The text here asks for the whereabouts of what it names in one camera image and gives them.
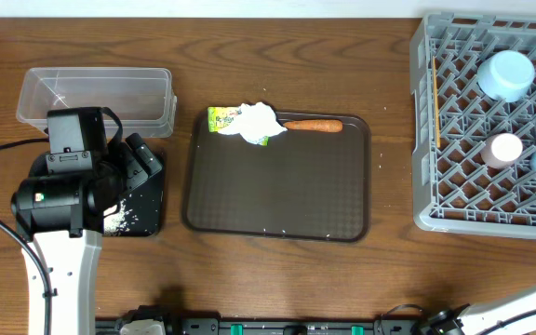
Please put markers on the white tissue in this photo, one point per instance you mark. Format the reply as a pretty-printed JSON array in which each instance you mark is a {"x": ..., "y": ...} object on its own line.
[{"x": 254, "y": 122}]

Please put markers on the orange carrot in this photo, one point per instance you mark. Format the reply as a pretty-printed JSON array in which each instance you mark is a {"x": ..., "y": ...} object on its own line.
[{"x": 319, "y": 125}]

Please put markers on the white rice pile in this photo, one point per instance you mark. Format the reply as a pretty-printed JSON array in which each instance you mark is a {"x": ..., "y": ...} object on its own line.
[{"x": 116, "y": 220}]

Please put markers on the wooden chopstick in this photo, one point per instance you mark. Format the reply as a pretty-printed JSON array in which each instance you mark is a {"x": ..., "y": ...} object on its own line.
[{"x": 436, "y": 104}]

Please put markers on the white pink cup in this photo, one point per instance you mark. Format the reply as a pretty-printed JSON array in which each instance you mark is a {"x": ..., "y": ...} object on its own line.
[{"x": 501, "y": 150}]

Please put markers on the light blue bowl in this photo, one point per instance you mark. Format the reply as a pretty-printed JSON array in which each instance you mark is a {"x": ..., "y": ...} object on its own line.
[{"x": 507, "y": 76}]

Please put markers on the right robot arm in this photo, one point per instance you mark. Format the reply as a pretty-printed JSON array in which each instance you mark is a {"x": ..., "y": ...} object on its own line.
[{"x": 512, "y": 315}]

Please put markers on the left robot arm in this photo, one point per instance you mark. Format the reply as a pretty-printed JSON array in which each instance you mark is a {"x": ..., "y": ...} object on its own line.
[{"x": 61, "y": 269}]

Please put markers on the grey dishwasher rack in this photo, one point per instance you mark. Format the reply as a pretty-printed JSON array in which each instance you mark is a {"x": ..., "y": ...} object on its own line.
[{"x": 454, "y": 191}]

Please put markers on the dark brown serving tray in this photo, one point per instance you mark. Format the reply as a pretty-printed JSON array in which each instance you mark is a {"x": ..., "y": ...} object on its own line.
[{"x": 303, "y": 184}]

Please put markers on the green snack wrapper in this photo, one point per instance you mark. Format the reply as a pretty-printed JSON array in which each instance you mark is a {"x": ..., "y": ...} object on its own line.
[{"x": 217, "y": 118}]

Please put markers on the clear plastic bin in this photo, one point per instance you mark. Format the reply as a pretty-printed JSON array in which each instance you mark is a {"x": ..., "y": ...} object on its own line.
[{"x": 142, "y": 98}]

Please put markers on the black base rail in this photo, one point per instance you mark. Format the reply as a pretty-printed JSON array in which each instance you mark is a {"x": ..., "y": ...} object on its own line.
[{"x": 159, "y": 320}]

